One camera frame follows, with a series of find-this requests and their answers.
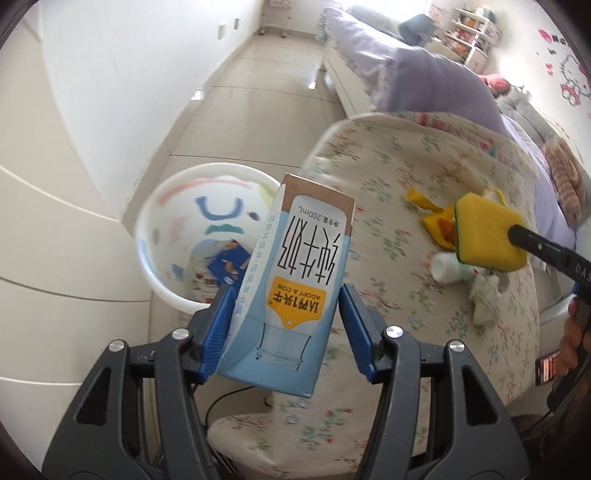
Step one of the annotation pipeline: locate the pink cat wall sticker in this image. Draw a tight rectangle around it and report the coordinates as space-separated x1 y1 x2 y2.
538 28 591 109

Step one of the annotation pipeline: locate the white bed frame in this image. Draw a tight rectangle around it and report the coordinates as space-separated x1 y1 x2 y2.
318 41 384 123

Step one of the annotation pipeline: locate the grey furry cloth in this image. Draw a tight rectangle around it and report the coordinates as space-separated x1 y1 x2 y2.
496 88 566 148

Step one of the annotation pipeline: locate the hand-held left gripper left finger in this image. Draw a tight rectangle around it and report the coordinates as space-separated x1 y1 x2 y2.
41 282 245 480

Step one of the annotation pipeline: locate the yellow plastic wrapper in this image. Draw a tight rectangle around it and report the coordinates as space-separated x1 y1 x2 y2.
405 187 505 254

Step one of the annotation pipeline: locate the white bin with drawn face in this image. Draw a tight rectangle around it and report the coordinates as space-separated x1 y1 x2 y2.
134 161 283 315

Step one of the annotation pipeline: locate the pink plush toy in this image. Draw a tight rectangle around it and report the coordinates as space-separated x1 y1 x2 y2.
478 73 511 97

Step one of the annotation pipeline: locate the white shelf with items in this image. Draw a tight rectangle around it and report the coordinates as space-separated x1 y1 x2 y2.
443 7 502 70

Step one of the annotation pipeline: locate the lavender bed sheet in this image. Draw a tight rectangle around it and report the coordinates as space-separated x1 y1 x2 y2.
501 115 578 241

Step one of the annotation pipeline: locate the black phone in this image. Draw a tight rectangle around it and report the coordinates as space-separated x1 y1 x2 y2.
536 351 561 386

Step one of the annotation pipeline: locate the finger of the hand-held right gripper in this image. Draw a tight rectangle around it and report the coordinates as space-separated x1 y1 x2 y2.
507 224 591 283

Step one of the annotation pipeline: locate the blue snack packet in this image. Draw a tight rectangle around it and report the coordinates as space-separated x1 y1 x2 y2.
207 240 247 289

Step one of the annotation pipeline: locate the beige knitted blanket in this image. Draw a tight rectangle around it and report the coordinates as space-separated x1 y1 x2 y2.
545 138 587 227

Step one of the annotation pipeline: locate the black cable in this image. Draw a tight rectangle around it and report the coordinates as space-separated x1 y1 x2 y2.
205 387 259 432

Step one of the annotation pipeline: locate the floral beige cloth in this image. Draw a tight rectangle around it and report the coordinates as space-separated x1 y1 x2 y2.
205 111 541 480

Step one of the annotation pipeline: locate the small white bottle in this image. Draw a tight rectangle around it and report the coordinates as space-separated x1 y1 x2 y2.
431 251 476 283

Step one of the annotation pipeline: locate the person's right hand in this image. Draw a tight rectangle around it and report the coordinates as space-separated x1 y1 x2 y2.
561 298 591 377

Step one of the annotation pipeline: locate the blue and white milk carton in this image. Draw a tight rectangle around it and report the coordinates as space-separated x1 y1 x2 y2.
216 173 356 398

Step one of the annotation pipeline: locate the white tissue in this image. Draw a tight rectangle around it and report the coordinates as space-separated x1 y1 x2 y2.
468 270 506 326

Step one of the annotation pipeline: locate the yellow sponge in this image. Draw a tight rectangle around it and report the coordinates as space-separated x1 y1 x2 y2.
455 193 528 272

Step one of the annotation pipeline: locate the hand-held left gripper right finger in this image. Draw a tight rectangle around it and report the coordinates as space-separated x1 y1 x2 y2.
339 282 532 480

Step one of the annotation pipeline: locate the teal cushion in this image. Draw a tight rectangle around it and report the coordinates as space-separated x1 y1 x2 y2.
399 14 437 47

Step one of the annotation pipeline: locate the white wheeled rack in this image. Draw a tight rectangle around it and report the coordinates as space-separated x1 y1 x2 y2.
261 0 296 38

